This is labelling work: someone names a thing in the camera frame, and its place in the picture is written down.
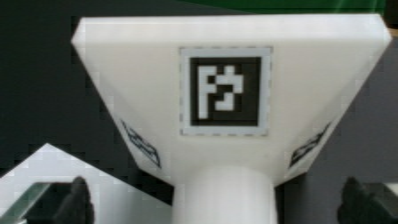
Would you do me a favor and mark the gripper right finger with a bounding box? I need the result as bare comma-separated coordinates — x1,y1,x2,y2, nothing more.
337,177,398,224

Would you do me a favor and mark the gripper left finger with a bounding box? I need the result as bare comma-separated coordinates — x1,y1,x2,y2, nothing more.
0,177,94,224

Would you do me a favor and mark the white lamp base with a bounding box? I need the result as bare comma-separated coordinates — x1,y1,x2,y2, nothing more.
70,14,390,224

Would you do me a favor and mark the white marker sheet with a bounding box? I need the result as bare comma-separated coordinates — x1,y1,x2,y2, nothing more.
0,144,170,224

